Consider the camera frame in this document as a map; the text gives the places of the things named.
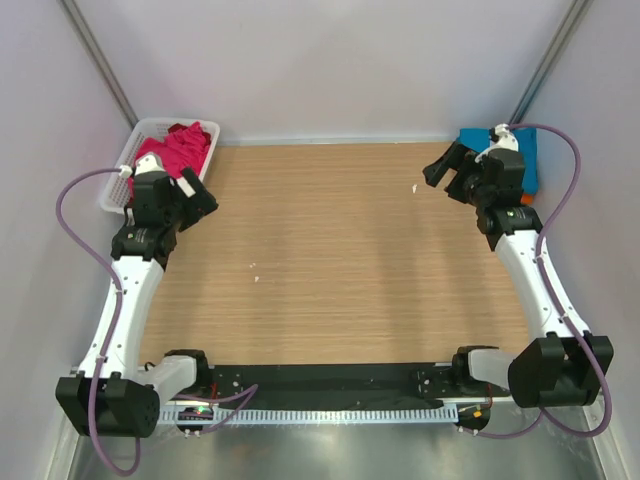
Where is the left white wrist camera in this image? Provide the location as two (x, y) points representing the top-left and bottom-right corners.
(118, 153), (165, 179)

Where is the white slotted cable duct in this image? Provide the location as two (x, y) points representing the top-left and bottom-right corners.
(158, 404), (458, 427)

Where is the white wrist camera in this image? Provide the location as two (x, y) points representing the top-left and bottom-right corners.
(475, 123), (519, 163)
(118, 153), (165, 179)

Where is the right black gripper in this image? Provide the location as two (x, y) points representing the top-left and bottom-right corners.
(423, 142), (492, 209)

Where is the pink t shirt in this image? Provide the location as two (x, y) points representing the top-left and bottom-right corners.
(134, 122), (212, 179)

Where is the dark red t shirt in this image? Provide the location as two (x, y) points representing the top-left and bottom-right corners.
(167, 123), (186, 134)

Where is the folded blue t shirt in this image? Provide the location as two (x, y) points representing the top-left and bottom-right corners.
(457, 128), (539, 196)

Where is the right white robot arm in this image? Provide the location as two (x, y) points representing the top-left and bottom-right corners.
(423, 141), (614, 408)

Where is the white plastic basket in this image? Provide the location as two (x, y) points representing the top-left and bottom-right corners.
(99, 117), (220, 214)

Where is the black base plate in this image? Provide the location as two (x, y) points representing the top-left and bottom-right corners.
(149, 360), (511, 412)

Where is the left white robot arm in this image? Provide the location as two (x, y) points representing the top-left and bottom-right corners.
(55, 167), (218, 438)

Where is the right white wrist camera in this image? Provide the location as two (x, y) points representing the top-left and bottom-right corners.
(475, 123), (519, 163)

